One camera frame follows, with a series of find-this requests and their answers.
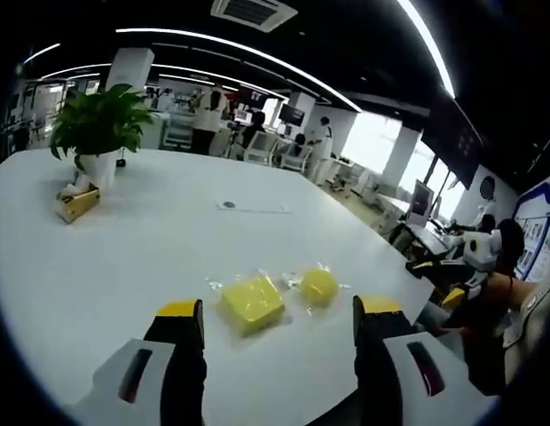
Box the green potted plant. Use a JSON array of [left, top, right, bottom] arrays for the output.
[[49, 83, 160, 190]]

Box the large dark wall screen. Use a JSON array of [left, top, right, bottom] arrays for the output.
[[420, 96, 483, 190]]

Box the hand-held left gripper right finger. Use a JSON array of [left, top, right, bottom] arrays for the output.
[[352, 295, 499, 426]]

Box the ceiling air vent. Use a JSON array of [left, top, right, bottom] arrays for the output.
[[209, 0, 299, 33]]

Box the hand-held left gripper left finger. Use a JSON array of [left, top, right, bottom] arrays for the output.
[[75, 299, 208, 426]]

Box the white-framed desk monitor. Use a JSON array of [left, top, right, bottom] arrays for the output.
[[410, 178, 437, 225]]

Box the dark computer monitor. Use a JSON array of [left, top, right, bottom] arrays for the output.
[[278, 103, 308, 129]]

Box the square yellow silicone block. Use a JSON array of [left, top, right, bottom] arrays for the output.
[[219, 269, 287, 339]]

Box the round yellow silicone block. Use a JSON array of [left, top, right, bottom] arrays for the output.
[[299, 265, 339, 310]]

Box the blue and white wall board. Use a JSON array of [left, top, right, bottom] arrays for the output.
[[512, 170, 550, 285]]

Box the white office chair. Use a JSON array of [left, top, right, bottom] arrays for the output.
[[279, 145, 313, 173], [244, 131, 279, 164]]

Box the yellow tissue box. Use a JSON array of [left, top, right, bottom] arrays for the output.
[[54, 173, 102, 225]]

